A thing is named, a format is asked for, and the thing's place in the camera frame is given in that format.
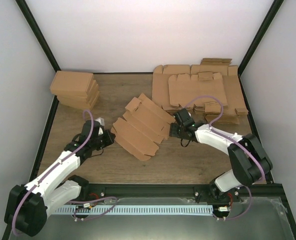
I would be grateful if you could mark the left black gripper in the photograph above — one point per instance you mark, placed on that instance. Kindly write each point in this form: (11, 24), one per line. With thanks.
(111, 138)

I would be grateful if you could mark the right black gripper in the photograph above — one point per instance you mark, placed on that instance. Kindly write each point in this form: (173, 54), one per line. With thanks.
(173, 132)

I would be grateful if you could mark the brown cardboard box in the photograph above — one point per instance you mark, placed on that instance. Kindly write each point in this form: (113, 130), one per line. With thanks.
(142, 127)

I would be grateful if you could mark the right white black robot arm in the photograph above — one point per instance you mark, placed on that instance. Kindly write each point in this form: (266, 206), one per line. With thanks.
(249, 161)

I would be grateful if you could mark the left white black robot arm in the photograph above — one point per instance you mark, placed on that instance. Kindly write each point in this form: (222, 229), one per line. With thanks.
(30, 205)

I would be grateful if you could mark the bottom folded cardboard box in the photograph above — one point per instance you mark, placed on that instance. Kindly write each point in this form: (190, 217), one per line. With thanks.
(83, 107)

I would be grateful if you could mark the folded cardboard box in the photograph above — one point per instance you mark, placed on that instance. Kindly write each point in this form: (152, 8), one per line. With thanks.
(87, 98)
(78, 102)
(83, 107)
(79, 94)
(71, 83)

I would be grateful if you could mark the top folded cardboard box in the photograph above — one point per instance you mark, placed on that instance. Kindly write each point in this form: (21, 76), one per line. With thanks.
(71, 83)

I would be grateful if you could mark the pile of flat cardboard blanks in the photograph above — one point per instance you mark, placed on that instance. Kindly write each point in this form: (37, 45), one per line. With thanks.
(209, 88)

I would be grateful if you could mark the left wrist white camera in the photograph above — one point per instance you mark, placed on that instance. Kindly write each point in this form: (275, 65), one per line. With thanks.
(99, 122)

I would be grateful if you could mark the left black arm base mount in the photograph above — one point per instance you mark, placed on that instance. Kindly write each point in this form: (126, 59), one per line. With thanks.
(91, 192)

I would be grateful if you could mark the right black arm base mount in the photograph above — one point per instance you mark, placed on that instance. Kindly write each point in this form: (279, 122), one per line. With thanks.
(205, 193)

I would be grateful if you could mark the light blue slotted cable duct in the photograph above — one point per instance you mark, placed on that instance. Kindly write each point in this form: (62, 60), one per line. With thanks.
(138, 210)

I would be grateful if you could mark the black aluminium frame rail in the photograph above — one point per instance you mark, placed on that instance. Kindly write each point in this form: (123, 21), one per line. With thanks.
(185, 190)

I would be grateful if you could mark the right black corner frame post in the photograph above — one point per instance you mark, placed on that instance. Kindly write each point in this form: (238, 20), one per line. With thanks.
(268, 19)

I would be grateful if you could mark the black corner frame post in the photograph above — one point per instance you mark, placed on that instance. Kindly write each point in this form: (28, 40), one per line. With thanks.
(268, 19)
(30, 19)

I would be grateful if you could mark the left black corner frame post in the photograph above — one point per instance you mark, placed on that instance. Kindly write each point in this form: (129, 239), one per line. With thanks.
(30, 19)

